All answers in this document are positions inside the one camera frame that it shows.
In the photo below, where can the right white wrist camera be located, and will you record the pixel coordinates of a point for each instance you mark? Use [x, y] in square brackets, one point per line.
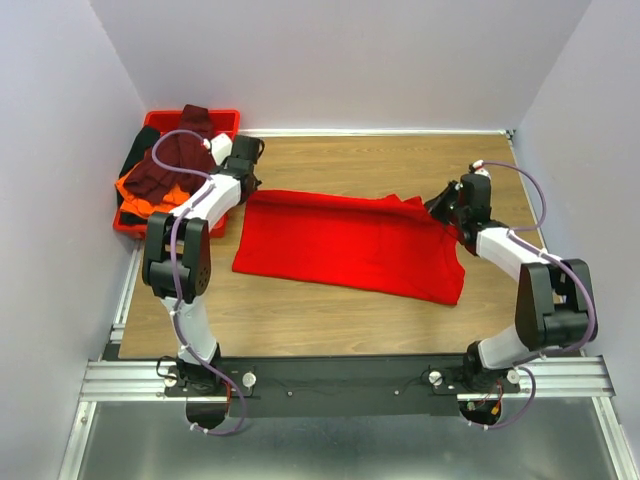
[478, 167]

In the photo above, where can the red plastic bin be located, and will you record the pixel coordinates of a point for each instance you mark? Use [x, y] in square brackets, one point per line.
[223, 120]

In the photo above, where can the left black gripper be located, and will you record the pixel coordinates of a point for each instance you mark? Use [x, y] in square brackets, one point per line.
[257, 183]

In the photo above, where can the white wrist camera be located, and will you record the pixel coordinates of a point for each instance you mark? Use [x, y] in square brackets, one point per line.
[478, 167]
[218, 147]

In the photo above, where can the orange t shirt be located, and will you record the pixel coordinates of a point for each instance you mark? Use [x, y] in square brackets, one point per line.
[142, 208]

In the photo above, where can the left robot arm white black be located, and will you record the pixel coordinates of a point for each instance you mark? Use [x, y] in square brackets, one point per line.
[177, 259]

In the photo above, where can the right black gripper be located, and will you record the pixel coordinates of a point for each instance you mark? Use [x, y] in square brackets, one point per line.
[435, 205]

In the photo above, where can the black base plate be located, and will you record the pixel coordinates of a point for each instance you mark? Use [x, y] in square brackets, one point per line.
[341, 386]

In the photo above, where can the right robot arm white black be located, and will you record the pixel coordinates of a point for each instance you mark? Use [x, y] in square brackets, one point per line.
[555, 311]

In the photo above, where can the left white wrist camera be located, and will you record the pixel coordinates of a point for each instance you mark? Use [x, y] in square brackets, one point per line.
[218, 147]

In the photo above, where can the black t shirt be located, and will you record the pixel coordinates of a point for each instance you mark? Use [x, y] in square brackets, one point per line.
[144, 140]

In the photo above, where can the bright red t shirt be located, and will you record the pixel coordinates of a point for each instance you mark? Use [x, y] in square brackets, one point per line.
[386, 245]

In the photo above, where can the maroon t shirt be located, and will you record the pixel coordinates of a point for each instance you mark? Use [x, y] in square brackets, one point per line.
[151, 182]

